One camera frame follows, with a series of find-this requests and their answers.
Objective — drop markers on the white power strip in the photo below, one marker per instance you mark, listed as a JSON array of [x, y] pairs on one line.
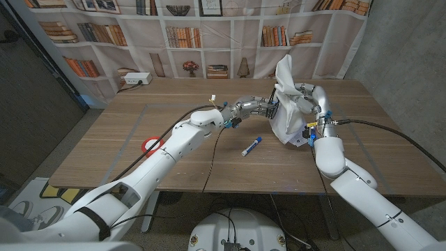
[[137, 78]]

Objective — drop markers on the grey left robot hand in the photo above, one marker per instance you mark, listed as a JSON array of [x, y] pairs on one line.
[[247, 106]]

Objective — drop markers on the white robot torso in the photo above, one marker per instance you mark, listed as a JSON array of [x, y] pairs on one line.
[[240, 226]]

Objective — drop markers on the white cleaning cloth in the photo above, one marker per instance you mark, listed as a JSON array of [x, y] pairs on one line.
[[287, 118]]

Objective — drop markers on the white floor mat with prints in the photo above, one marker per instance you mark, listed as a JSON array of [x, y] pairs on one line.
[[45, 202]]

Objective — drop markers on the red ribbon reel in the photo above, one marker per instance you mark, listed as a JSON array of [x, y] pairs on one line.
[[145, 148]]

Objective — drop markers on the printed bookshelf backdrop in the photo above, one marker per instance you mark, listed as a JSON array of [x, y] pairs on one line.
[[216, 42]]

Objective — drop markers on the black round grille under table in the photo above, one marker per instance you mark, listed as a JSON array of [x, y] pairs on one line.
[[172, 198]]

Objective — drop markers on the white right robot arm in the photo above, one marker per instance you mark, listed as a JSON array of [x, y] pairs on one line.
[[355, 191]]

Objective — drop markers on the blue and white marker pen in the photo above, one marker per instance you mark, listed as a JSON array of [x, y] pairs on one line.
[[251, 146]]

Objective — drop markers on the black sunglasses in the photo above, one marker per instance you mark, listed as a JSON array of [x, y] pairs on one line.
[[271, 109]]

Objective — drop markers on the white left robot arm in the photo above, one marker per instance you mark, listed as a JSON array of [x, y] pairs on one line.
[[174, 150]]

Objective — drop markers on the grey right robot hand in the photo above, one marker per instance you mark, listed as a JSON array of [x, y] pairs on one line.
[[322, 99]]

